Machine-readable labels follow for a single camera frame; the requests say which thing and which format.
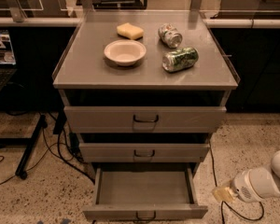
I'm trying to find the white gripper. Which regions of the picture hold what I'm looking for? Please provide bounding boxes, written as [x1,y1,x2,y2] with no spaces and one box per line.
[212,168,275,203]

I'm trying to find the grey drawer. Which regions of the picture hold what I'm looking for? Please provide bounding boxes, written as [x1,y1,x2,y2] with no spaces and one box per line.
[64,106,226,133]
[83,163,207,222]
[79,143,209,162]

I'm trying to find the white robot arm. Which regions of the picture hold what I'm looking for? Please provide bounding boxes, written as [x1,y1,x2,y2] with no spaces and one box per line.
[212,150,280,203]

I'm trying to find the grey drawer cabinet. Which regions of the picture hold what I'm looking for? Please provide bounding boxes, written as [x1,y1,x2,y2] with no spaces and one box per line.
[51,9,242,173]

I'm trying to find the green soda can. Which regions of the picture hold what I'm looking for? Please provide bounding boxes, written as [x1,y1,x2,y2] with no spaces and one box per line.
[162,47,199,73]

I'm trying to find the silver red soda can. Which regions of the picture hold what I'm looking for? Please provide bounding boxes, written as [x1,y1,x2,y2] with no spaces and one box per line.
[158,23,183,49]

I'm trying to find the white bowl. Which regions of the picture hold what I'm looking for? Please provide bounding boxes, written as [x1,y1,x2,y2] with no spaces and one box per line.
[104,40,147,66]

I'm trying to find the yellow sponge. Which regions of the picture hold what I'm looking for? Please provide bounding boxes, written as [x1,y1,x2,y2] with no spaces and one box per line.
[117,22,144,40]

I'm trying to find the black stand leg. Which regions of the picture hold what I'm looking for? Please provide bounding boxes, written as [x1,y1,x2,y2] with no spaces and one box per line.
[15,115,47,180]

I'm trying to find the laptop computer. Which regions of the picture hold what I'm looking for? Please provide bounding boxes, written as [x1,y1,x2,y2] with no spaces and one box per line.
[0,30,17,91]

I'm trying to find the black cables on left floor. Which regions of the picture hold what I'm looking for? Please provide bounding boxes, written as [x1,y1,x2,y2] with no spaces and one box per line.
[0,111,96,189]

